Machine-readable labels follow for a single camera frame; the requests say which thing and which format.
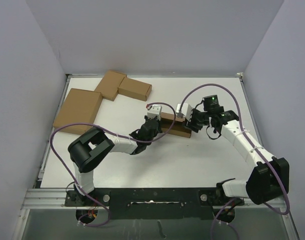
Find purple cable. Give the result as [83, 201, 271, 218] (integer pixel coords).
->
[179, 83, 292, 240]
[49, 102, 177, 208]

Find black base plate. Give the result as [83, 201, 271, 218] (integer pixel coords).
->
[64, 187, 243, 221]

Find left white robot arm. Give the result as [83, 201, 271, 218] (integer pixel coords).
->
[68, 116, 162, 206]

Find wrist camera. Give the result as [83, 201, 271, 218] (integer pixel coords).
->
[175, 103, 193, 121]
[146, 104, 162, 121]

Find large folded cardboard box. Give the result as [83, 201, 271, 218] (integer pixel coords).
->
[52, 88, 103, 129]

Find long folded cardboard box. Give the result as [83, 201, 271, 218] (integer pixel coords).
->
[118, 77, 152, 102]

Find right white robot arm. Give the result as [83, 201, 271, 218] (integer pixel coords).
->
[176, 95, 290, 205]

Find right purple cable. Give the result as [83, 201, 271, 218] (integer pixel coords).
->
[179, 83, 292, 240]

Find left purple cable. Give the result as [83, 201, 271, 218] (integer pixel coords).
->
[49, 102, 177, 208]

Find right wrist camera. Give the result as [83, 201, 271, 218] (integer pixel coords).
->
[175, 103, 193, 121]

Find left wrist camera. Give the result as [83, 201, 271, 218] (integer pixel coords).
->
[146, 104, 162, 121]

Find square folded cardboard box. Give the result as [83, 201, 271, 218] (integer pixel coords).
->
[94, 70, 127, 101]

